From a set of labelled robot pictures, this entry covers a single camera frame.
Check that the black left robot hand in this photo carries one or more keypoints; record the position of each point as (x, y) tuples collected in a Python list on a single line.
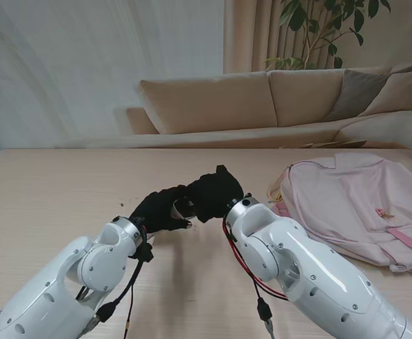
[(156, 212)]

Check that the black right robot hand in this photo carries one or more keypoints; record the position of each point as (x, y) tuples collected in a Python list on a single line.
[(212, 194)]

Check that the grey-beige fabric pouch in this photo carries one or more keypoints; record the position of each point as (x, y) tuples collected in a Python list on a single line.
[(183, 211)]

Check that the pink backpack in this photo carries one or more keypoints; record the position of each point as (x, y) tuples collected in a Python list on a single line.
[(350, 197)]

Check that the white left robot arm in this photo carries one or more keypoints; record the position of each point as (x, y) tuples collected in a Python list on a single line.
[(68, 282)]

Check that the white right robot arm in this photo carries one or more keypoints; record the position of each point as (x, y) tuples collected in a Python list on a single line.
[(315, 282)]

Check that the beige sofa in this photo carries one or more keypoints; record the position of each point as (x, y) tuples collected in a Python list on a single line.
[(209, 106)]

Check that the beige curtain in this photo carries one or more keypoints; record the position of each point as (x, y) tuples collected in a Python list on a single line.
[(248, 35)]

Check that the grey cushion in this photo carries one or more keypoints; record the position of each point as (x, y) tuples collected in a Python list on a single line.
[(357, 92)]

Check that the tall green houseplant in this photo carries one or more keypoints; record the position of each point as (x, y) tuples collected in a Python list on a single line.
[(297, 17)]

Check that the beige cushion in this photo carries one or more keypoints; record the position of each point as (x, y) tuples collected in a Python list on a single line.
[(403, 92)]

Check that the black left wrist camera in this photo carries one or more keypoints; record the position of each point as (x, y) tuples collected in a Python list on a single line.
[(143, 254)]

